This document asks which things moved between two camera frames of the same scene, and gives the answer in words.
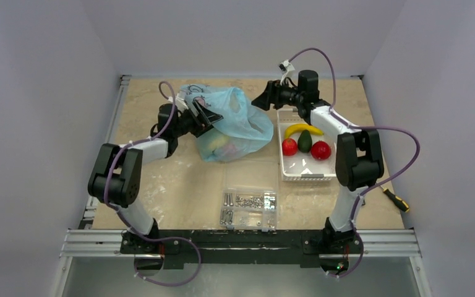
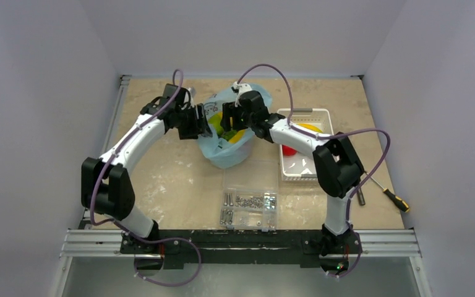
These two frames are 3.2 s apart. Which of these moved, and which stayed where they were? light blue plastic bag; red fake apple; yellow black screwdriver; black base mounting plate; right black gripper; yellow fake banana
Moved: light blue plastic bag; right black gripper
Stayed: yellow black screwdriver; black base mounting plate; red fake apple; yellow fake banana
